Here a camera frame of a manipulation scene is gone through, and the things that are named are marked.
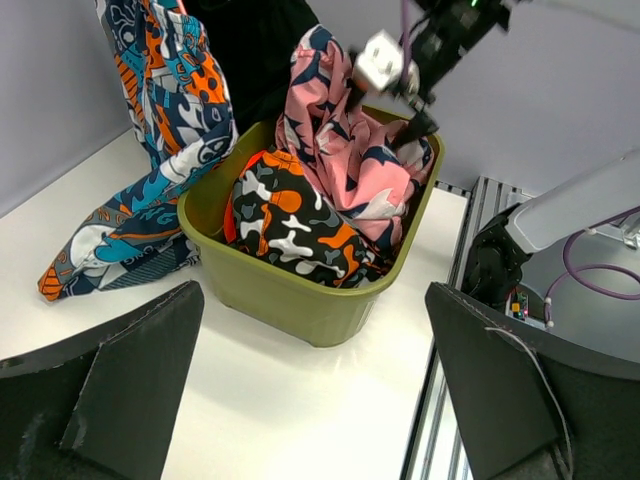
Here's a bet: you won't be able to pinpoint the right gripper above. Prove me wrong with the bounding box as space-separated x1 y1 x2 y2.
347 49 439 145

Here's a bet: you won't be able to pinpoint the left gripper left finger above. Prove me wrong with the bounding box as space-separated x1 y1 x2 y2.
1 281 205 479

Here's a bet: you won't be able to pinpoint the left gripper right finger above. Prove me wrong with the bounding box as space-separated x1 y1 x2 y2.
425 283 639 479

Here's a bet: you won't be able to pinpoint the pink shark print shorts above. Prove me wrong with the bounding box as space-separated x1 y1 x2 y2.
276 25 436 251

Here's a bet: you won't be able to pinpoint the camouflage shorts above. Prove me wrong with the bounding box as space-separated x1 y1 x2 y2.
229 149 391 288

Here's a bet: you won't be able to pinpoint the black shorts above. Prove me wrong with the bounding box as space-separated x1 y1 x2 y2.
184 0 319 133

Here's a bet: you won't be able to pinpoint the blue orange patterned shorts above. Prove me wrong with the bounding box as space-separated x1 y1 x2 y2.
38 1 238 302

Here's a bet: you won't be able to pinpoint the olive green plastic bin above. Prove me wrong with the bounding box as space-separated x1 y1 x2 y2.
177 119 445 347

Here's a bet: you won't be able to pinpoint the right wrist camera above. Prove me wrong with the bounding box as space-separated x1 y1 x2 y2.
356 30 420 94

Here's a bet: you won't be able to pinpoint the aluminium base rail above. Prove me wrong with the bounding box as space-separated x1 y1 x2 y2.
399 177 531 480

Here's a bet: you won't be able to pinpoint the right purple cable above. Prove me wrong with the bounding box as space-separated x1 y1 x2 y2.
543 207 640 329

